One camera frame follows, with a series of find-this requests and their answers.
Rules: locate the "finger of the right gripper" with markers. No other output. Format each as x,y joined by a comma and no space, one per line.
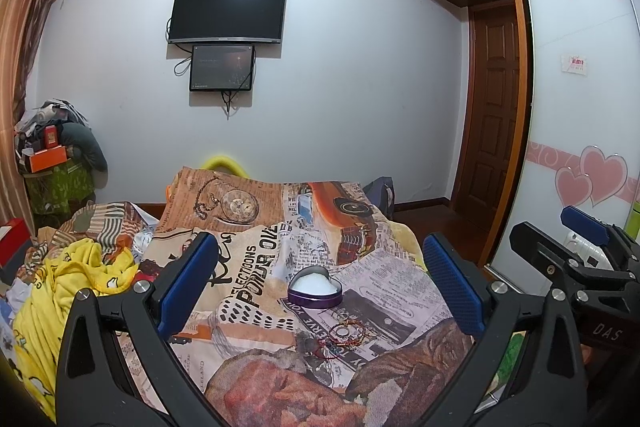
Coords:
616,244
552,260

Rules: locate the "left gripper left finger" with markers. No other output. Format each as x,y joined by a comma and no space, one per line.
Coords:
93,384

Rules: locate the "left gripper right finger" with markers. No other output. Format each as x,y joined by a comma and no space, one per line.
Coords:
547,385

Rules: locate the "purple heart-shaped jewelry tin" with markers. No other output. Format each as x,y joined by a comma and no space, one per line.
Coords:
314,288

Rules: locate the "yellow cartoon blanket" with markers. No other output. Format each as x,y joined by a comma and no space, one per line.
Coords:
39,326

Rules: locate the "brown wooden door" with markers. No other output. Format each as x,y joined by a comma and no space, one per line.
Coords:
490,113

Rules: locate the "red box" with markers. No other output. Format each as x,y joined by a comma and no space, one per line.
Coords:
14,235

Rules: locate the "dark blue bag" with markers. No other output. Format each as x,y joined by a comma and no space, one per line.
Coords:
381,193

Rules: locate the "newspaper print bed blanket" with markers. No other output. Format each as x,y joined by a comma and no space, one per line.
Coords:
317,312

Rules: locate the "orange box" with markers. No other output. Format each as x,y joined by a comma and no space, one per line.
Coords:
47,159

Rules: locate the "striped brown curtain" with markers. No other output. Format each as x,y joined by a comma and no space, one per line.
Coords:
22,24

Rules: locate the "small black wall monitor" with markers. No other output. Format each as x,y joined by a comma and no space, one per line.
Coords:
222,67

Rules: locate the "large black wall television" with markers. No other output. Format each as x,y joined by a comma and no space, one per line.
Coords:
208,21

